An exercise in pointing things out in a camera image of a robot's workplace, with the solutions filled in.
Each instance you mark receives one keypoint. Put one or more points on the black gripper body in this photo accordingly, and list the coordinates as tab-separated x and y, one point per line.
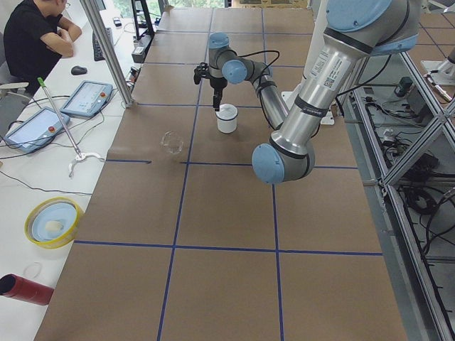
216	83

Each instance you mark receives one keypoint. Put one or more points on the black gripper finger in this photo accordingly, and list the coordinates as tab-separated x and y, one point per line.
215	99
219	97

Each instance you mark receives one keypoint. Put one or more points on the white enamel cup lid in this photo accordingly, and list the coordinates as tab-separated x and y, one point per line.
227	112

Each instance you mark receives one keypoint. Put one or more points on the clear glass funnel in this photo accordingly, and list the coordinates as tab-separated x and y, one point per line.
172	142

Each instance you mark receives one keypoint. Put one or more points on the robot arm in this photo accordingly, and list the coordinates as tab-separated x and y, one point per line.
355	30
225	67

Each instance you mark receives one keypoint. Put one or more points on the white enamel cup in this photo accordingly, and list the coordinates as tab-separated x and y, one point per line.
227	127

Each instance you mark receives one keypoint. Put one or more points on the black keyboard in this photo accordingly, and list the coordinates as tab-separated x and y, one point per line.
97	50

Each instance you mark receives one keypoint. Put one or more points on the far teach pendant tablet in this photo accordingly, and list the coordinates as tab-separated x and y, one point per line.
88	99

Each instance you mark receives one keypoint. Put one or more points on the teach pendant tablet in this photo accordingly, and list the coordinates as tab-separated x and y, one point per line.
88	99
35	132

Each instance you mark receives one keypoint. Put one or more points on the black computer mouse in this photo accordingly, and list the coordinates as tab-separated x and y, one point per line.
78	70

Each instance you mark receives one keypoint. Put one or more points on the reacher grabber stick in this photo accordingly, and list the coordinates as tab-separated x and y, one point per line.
79	155

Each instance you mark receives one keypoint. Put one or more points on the near teach pendant tablet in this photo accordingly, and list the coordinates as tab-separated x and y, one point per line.
35	132

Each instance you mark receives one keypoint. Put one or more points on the person in black shirt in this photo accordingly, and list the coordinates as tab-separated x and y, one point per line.
36	37

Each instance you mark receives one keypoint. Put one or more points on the yellow rimmed bowl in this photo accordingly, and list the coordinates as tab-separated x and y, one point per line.
53	223

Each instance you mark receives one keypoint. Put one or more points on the red cylinder can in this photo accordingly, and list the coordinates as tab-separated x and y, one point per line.
22	289

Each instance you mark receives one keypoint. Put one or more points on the aluminium frame post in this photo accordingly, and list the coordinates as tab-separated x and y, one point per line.
93	15

